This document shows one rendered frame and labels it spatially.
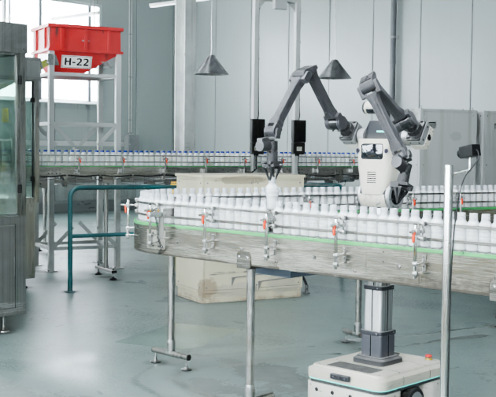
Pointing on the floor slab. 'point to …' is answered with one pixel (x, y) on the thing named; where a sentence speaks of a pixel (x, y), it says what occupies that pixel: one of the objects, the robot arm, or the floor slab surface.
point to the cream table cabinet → (206, 292)
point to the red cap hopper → (67, 46)
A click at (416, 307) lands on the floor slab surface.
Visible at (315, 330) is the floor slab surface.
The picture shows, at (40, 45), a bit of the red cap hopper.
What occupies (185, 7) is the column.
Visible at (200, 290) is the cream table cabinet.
